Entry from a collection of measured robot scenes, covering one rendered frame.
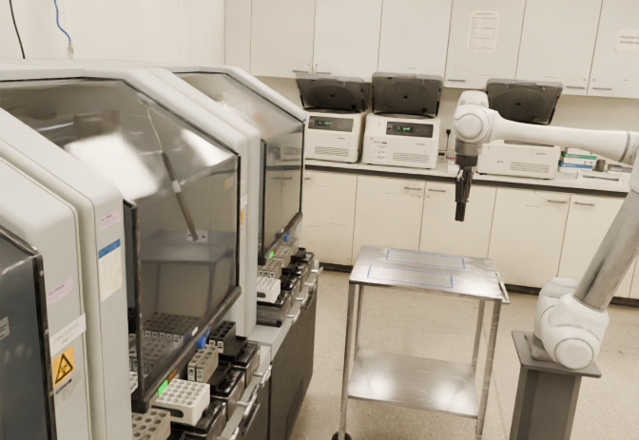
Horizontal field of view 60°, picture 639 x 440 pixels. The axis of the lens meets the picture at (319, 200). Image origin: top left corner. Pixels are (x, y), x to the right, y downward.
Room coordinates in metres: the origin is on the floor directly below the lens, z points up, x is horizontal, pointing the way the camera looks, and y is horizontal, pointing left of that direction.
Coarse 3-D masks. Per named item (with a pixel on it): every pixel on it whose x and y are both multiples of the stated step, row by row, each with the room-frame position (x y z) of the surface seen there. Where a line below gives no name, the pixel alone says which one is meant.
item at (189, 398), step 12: (132, 372) 1.28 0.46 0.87; (132, 384) 1.23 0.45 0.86; (180, 384) 1.25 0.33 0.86; (192, 384) 1.24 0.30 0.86; (204, 384) 1.24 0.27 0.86; (168, 396) 1.19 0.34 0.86; (180, 396) 1.19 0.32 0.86; (192, 396) 1.19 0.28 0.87; (204, 396) 1.21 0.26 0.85; (156, 408) 1.21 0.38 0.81; (168, 408) 1.22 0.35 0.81; (180, 408) 1.15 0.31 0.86; (192, 408) 1.15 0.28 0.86; (180, 420) 1.15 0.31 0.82; (192, 420) 1.15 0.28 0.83
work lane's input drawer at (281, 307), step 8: (280, 296) 1.89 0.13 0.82; (288, 296) 1.94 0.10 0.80; (264, 304) 1.84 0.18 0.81; (272, 304) 1.84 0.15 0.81; (280, 304) 1.83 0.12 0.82; (288, 304) 1.91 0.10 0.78; (264, 312) 1.83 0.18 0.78; (272, 312) 1.82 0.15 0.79; (280, 312) 1.82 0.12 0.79; (288, 312) 1.92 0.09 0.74; (280, 320) 1.82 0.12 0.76; (296, 320) 1.85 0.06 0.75
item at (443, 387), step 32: (384, 256) 2.38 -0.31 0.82; (416, 256) 2.40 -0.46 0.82; (448, 256) 2.43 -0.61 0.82; (352, 288) 2.09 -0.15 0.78; (416, 288) 2.04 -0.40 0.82; (448, 288) 2.05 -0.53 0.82; (480, 288) 2.06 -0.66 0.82; (352, 320) 2.09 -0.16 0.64; (480, 320) 2.40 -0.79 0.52; (384, 352) 2.48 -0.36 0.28; (352, 384) 2.18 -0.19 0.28; (384, 384) 2.20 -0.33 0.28; (416, 384) 2.21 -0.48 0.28; (448, 384) 2.22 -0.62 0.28; (480, 416) 1.99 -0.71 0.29
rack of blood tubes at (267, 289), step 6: (258, 282) 1.91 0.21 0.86; (264, 282) 1.91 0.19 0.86; (270, 282) 1.91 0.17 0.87; (276, 282) 1.91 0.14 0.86; (258, 288) 1.85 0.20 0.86; (264, 288) 1.87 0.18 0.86; (270, 288) 1.86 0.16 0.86; (276, 288) 1.87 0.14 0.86; (258, 294) 1.93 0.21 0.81; (264, 294) 1.93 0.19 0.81; (270, 294) 1.84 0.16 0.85; (276, 294) 1.88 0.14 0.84; (264, 300) 1.85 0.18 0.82; (270, 300) 1.84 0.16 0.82
